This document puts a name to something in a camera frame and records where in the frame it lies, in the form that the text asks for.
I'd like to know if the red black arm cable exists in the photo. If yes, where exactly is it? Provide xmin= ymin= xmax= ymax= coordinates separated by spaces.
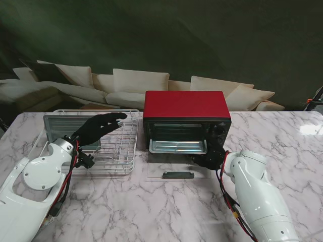
xmin=46 ymin=141 xmax=83 ymax=222
xmin=216 ymin=151 xmax=258 ymax=242

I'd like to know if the silver ribbed baking tray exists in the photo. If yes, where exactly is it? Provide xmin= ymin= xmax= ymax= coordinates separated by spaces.
xmin=43 ymin=114 xmax=102 ymax=152
xmin=148 ymin=123 xmax=209 ymax=154

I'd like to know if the beige sofa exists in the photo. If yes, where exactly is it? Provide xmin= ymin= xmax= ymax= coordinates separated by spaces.
xmin=0 ymin=59 xmax=286 ymax=113

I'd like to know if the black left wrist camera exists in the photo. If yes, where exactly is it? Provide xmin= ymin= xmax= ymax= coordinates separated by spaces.
xmin=77 ymin=148 xmax=96 ymax=169

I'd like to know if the white wire dish rack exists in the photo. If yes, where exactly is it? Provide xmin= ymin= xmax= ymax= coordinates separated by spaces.
xmin=31 ymin=108 xmax=141 ymax=176

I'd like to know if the red black left arm cable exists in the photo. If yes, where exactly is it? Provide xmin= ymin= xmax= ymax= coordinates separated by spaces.
xmin=46 ymin=141 xmax=83 ymax=222

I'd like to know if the red toaster oven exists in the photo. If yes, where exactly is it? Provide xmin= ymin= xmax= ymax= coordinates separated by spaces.
xmin=142 ymin=90 xmax=232 ymax=156

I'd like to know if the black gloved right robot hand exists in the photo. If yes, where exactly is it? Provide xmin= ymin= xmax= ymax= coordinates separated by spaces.
xmin=190 ymin=137 xmax=228 ymax=171

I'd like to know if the black stand with orange clip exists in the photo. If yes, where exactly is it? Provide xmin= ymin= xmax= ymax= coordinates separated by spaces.
xmin=301 ymin=85 xmax=323 ymax=111

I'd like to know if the red black right arm cable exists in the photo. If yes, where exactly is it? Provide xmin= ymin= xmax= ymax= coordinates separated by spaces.
xmin=216 ymin=151 xmax=258 ymax=242

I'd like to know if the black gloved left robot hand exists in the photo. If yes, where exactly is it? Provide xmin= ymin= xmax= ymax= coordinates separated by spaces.
xmin=72 ymin=112 xmax=128 ymax=148

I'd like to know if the glass oven door black handle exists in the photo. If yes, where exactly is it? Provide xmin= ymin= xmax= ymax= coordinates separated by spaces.
xmin=143 ymin=161 xmax=211 ymax=183

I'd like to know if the dark brown sofa cushion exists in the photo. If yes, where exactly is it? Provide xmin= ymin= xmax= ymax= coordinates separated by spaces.
xmin=20 ymin=60 xmax=74 ymax=85

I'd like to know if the long cream sofa seat cushion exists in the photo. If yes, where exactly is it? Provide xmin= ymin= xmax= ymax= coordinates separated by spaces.
xmin=0 ymin=79 xmax=108 ymax=104

